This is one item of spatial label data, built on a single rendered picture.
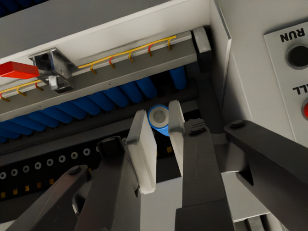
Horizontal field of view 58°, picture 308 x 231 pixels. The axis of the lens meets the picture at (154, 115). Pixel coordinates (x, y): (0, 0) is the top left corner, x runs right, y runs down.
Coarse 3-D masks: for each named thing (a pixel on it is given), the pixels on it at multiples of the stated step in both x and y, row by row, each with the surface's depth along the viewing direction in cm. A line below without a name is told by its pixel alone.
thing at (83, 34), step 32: (64, 0) 25; (96, 0) 25; (128, 0) 24; (160, 0) 23; (192, 0) 24; (0, 32) 26; (32, 32) 25; (64, 32) 24; (96, 32) 25; (128, 32) 26; (160, 32) 27; (192, 32) 28; (224, 32) 22; (32, 64) 27; (192, 64) 35; (224, 64) 26; (96, 128) 42; (128, 128) 41; (0, 160) 44
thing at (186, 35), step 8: (184, 32) 28; (176, 40) 28; (144, 48) 28; (152, 48) 28; (120, 56) 28; (96, 64) 29; (104, 64) 29; (72, 72) 29; (80, 72) 29; (16, 88) 30; (24, 88) 30; (32, 88) 30; (8, 96) 30
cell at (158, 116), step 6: (156, 108) 20; (162, 108) 20; (168, 108) 20; (150, 114) 20; (156, 114) 20; (162, 114) 20; (168, 114) 20; (150, 120) 20; (156, 120) 20; (162, 120) 20; (156, 126) 20; (162, 126) 20; (162, 132) 22
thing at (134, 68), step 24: (168, 48) 28; (192, 48) 28; (96, 72) 29; (120, 72) 29; (144, 72) 29; (0, 96) 29; (24, 96) 30; (48, 96) 30; (72, 96) 30; (0, 120) 32
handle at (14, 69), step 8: (0, 64) 19; (8, 64) 19; (16, 64) 20; (24, 64) 21; (0, 72) 19; (8, 72) 19; (16, 72) 20; (24, 72) 20; (32, 72) 21; (40, 72) 23; (48, 72) 24; (56, 80) 26
